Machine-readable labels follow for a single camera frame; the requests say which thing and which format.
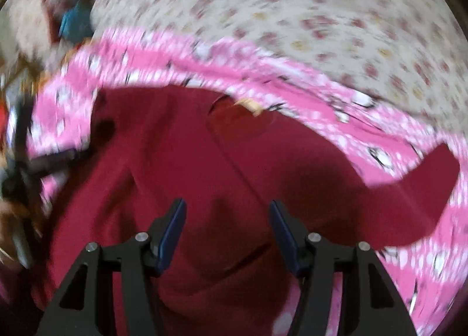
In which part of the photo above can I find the dark red small garment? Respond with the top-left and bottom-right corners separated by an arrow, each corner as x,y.
32,85 -> 460,335

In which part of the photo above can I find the person's left hand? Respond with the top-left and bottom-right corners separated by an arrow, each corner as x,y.
0,200 -> 29,271

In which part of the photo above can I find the floral cream bed sheet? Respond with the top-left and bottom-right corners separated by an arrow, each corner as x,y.
91,0 -> 468,132

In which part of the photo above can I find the pink penguin print blanket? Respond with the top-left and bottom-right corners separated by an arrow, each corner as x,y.
26,28 -> 467,335

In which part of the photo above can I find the blue cloth beside bed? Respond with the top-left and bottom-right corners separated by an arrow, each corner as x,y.
59,1 -> 94,44

